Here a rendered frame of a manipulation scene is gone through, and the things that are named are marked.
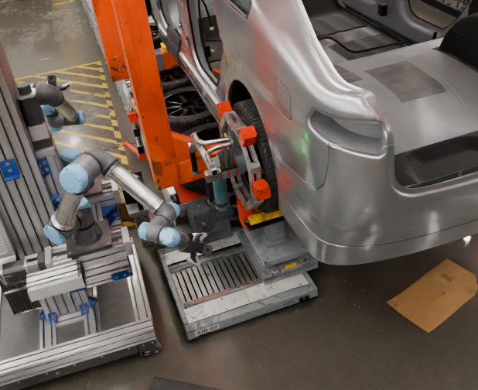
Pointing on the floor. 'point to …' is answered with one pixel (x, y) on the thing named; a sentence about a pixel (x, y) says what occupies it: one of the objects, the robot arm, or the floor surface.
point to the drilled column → (140, 224)
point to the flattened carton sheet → (435, 295)
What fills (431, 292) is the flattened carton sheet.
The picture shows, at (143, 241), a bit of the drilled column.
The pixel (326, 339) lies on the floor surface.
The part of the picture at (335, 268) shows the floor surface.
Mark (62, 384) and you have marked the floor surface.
